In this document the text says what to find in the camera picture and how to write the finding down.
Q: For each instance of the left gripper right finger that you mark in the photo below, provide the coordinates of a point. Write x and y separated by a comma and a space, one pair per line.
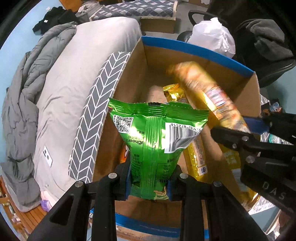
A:
176, 186

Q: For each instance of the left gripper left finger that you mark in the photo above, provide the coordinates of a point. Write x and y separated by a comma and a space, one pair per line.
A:
123, 171

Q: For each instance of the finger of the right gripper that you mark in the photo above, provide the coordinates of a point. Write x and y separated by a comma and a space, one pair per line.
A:
281, 125
249, 143

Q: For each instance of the white-backed snack bag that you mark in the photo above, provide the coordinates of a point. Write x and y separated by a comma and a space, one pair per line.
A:
202, 89

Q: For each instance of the gold biscuit pack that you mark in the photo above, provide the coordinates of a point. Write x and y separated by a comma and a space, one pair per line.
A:
194, 154

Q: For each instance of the green snack bag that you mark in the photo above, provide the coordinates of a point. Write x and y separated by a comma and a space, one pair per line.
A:
156, 135

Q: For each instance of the black cartoon snack bag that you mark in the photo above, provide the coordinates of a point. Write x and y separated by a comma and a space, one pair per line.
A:
273, 106

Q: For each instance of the orange Chinese snack bag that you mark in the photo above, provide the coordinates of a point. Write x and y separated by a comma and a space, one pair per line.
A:
123, 153

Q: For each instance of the teal cartoon snack bag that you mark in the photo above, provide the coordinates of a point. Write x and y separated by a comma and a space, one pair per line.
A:
270, 138

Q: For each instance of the grey fleece blanket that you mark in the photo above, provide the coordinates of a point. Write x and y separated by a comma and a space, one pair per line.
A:
269, 39

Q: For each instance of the bed with grey sheet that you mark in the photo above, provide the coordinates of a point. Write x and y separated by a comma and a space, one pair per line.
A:
64, 94

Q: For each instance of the white plastic bag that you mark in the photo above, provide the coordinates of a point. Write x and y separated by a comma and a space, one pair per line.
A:
212, 35

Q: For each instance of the grey quilted duvet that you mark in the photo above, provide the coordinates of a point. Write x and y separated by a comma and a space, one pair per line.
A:
20, 114

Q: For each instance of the patterned blue mattress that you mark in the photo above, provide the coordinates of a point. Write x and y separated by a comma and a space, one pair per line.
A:
143, 9

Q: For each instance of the black clothes pile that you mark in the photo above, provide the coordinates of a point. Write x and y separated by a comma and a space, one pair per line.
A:
56, 16

